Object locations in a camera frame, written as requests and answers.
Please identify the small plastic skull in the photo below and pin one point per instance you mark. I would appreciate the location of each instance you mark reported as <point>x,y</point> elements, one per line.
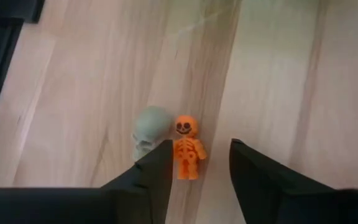
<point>152,124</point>

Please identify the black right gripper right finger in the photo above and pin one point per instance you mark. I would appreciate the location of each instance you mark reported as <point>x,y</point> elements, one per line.
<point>291,205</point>

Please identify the orange toy skeleton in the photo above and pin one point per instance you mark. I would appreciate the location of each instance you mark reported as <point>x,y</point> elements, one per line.
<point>186,146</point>

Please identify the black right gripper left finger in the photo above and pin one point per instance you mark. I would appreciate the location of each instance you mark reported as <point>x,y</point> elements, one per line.
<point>120,205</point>

